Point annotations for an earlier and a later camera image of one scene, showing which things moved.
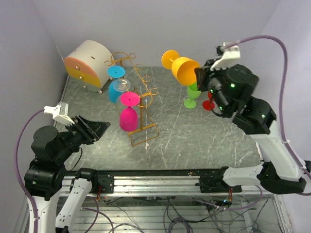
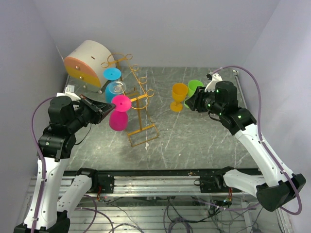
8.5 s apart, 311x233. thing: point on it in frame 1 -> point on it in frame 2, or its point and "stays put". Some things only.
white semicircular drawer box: x=87 y=64 stays put
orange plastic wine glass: x=183 y=68 -> x=179 y=93
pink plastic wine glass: x=129 y=116 -> x=118 y=117
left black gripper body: x=78 y=134 -> x=90 y=113
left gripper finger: x=97 y=128 -> x=104 y=108
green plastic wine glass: x=192 y=92 stays put
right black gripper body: x=212 y=80 -> x=203 y=101
